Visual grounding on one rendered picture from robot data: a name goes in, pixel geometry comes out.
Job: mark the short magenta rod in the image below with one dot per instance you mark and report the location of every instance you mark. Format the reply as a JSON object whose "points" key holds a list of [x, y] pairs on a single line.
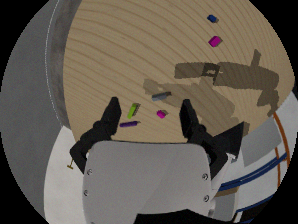
{"points": [[160, 114]]}

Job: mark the small magenta block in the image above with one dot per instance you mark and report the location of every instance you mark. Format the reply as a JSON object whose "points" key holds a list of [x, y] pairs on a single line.
{"points": [[214, 41]]}

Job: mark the lime green rod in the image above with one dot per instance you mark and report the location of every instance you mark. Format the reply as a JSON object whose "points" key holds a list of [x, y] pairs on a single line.
{"points": [[131, 111]]}

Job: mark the purple rod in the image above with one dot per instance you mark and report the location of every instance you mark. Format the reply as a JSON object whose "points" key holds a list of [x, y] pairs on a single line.
{"points": [[127, 124]]}

